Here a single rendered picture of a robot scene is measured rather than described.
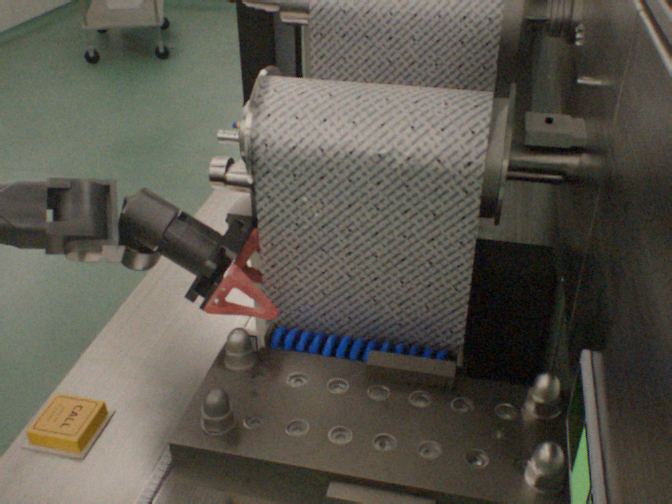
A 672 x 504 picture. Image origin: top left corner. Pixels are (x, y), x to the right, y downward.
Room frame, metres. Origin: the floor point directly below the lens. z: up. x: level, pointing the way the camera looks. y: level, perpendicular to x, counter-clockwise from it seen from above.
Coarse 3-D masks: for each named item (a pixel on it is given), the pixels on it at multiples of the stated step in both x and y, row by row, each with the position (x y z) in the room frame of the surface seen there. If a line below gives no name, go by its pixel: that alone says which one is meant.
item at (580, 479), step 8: (584, 432) 0.33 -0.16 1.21; (584, 440) 0.33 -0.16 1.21; (584, 448) 0.32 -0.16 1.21; (584, 456) 0.32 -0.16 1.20; (576, 464) 0.33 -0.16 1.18; (584, 464) 0.31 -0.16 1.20; (576, 472) 0.33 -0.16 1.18; (584, 472) 0.31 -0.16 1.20; (576, 480) 0.32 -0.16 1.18; (584, 480) 0.30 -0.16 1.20; (576, 488) 0.32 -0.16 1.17; (584, 488) 0.30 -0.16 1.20; (576, 496) 0.31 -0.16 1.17; (584, 496) 0.29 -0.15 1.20
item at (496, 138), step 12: (492, 108) 0.67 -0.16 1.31; (504, 108) 0.67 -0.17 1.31; (492, 120) 0.65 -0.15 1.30; (504, 120) 0.65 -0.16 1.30; (492, 132) 0.64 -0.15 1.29; (504, 132) 0.64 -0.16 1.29; (492, 144) 0.63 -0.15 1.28; (492, 156) 0.63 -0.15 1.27; (492, 168) 0.62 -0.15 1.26; (492, 180) 0.62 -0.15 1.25; (492, 192) 0.63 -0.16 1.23; (480, 204) 0.64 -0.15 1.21; (492, 204) 0.63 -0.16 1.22
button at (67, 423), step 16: (64, 400) 0.66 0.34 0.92; (80, 400) 0.66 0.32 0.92; (96, 400) 0.66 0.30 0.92; (48, 416) 0.63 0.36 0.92; (64, 416) 0.63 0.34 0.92; (80, 416) 0.63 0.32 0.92; (96, 416) 0.63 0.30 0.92; (32, 432) 0.61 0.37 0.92; (48, 432) 0.60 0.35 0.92; (64, 432) 0.60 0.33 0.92; (80, 432) 0.60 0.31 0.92; (64, 448) 0.59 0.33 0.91; (80, 448) 0.59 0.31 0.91
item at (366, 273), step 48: (288, 240) 0.67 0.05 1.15; (336, 240) 0.65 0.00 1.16; (384, 240) 0.64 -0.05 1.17; (432, 240) 0.63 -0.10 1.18; (288, 288) 0.67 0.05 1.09; (336, 288) 0.65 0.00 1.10; (384, 288) 0.64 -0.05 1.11; (432, 288) 0.63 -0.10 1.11; (384, 336) 0.64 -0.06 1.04; (432, 336) 0.63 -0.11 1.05
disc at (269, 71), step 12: (264, 72) 0.73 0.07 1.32; (276, 72) 0.77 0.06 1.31; (252, 96) 0.69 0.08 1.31; (252, 108) 0.68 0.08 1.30; (252, 120) 0.68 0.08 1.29; (252, 132) 0.68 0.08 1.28; (252, 144) 0.68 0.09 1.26; (252, 156) 0.67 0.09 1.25; (252, 168) 0.67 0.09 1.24; (252, 180) 0.67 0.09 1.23; (252, 192) 0.68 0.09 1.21
